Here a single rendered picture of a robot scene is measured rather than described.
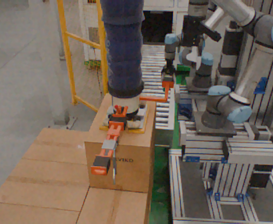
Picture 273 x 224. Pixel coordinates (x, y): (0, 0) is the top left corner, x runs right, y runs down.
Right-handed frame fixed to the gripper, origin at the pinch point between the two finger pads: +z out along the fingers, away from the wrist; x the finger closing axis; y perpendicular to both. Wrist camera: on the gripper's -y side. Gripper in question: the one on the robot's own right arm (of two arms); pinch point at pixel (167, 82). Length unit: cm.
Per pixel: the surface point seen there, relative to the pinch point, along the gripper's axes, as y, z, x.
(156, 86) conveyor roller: -92, 53, -14
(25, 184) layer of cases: 63, 53, -92
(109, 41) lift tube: 37, -42, -33
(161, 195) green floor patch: 13, 108, 0
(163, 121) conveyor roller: -27, 54, -3
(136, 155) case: 58, 21, -15
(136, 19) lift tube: 37, -54, -18
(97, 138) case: 55, 13, -40
